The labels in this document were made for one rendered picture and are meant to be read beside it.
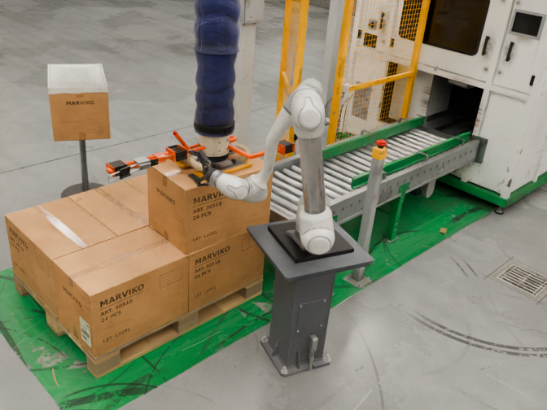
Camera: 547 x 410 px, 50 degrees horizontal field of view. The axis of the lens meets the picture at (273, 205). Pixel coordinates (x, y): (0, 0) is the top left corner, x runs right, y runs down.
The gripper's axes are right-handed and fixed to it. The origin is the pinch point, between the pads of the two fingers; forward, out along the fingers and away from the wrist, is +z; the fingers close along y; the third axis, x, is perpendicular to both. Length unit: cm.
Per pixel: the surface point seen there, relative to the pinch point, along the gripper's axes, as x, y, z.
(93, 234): -36, 52, 45
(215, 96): 19.6, -30.9, 6.4
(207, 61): 16, -49, 10
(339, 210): 108, 55, -16
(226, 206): 21.2, 29.8, -4.3
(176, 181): -4.1, 12.5, 7.9
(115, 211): -12, 52, 61
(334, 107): 183, 20, 60
